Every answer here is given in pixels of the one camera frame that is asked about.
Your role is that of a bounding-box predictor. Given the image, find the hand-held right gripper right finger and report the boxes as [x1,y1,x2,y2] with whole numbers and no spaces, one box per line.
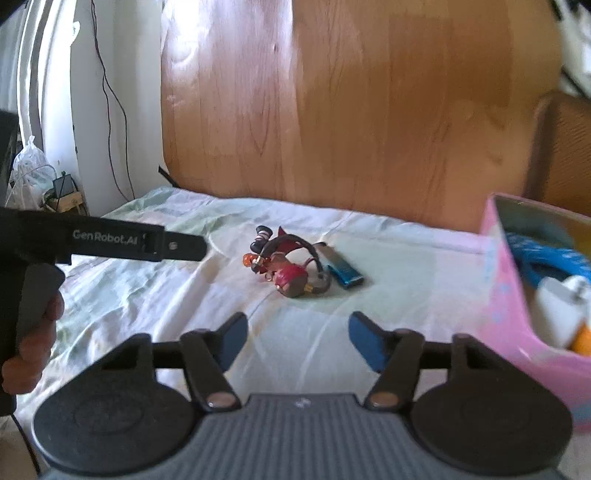
[348,311,498,411]

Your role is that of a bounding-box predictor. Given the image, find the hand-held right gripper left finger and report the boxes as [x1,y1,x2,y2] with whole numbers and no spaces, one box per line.
[102,312,250,414]

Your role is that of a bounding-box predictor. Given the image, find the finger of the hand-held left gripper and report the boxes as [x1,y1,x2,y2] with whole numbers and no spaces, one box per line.
[161,230,208,262]

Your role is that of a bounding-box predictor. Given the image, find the pink cardboard box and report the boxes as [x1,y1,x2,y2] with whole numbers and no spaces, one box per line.
[478,193,591,432]

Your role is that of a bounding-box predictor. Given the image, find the white charger adapter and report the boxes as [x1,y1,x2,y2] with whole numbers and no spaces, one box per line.
[536,275,591,349]

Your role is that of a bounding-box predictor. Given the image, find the blue polka dot bow headband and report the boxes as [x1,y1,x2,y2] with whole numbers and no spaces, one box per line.
[501,231,591,287]

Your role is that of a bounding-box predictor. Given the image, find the person's left hand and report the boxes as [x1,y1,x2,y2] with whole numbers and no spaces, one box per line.
[1,294,65,396]

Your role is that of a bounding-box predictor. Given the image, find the pale green bed sheet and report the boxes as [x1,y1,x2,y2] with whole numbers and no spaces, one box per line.
[14,186,536,416]

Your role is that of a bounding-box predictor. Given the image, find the small wooden box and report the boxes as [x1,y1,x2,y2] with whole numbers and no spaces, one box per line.
[46,173,87,214]

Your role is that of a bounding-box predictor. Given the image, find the blue lighter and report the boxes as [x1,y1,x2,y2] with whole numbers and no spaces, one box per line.
[318,244,365,290]

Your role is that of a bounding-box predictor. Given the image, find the white plastic bag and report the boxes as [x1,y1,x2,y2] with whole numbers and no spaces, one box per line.
[11,136,56,208]

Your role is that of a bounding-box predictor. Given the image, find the red anime figurine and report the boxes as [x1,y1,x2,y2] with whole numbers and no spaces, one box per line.
[243,224,331,298]

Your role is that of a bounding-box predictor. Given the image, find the white curtain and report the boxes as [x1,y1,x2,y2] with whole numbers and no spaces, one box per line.
[16,0,78,155]

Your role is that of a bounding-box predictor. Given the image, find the wooden headboard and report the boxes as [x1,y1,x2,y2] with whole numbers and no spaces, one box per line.
[159,0,566,234]

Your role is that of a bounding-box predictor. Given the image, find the white cloth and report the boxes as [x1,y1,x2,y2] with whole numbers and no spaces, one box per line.
[551,0,591,99]

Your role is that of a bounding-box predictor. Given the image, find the black wall cable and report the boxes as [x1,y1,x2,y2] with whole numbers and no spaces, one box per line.
[90,0,139,201]

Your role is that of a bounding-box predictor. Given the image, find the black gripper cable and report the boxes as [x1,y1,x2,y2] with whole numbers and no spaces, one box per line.
[13,413,42,476]

